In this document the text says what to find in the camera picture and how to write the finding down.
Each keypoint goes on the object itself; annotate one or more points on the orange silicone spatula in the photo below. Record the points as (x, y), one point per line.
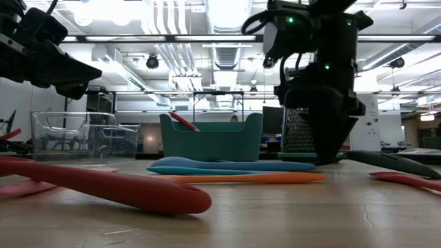
(258, 178)

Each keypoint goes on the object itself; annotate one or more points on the black hanging spotlight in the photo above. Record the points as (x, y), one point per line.
(152, 62)
(398, 63)

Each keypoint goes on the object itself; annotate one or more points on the steel box grater teal trim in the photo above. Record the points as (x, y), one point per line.
(296, 134)

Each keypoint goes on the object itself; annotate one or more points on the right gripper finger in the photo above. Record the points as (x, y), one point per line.
(341, 134)
(324, 137)

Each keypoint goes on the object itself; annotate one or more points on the red rod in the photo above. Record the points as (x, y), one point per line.
(12, 133)

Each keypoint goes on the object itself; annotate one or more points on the teal plastic bin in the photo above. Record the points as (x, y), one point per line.
(213, 144)

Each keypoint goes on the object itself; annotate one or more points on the pink silicone spatula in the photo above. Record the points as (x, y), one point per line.
(24, 188)

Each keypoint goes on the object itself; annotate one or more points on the red silicone spatula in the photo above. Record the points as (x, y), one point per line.
(406, 179)

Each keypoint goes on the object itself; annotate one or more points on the black beam with light strips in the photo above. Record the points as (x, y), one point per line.
(169, 38)

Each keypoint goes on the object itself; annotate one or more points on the black nylon spoon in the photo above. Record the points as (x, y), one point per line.
(396, 163)

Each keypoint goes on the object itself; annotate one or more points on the cyan silicone spatula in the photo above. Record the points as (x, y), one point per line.
(172, 171)

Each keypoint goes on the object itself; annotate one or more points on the black monitor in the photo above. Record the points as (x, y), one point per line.
(272, 120)

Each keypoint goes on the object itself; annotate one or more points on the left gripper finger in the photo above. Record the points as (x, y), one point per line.
(65, 70)
(72, 92)

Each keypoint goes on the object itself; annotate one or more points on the clear plastic bin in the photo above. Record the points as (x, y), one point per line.
(86, 151)

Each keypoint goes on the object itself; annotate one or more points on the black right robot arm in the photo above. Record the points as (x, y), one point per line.
(334, 34)

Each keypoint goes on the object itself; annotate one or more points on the person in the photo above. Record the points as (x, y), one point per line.
(234, 119)

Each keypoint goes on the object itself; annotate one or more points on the light blue silicone spoon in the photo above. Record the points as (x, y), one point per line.
(206, 163)

